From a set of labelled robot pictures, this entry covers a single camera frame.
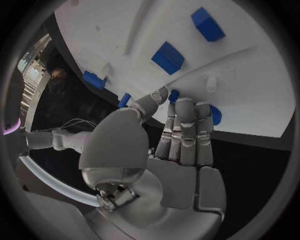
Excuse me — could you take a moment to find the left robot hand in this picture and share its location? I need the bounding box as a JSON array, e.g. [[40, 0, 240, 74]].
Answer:
[[78, 87, 228, 240]]

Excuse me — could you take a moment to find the blue peg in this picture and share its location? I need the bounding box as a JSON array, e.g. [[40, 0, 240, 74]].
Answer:
[[116, 92, 132, 109], [168, 89, 181, 105]]

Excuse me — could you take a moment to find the white task board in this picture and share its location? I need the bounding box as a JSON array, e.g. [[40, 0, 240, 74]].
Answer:
[[53, 0, 296, 139]]

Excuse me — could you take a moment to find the blue gear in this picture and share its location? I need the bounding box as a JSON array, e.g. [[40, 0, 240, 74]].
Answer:
[[209, 104, 223, 126]]

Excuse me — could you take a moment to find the blue block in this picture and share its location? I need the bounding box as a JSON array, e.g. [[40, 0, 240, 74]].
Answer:
[[81, 70, 109, 91], [150, 40, 186, 76], [190, 6, 227, 43]]

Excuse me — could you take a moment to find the person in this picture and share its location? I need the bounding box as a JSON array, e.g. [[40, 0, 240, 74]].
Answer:
[[45, 67, 77, 98]]

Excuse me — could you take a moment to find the white cable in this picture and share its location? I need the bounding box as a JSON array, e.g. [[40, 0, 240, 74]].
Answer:
[[43, 117, 98, 132]]

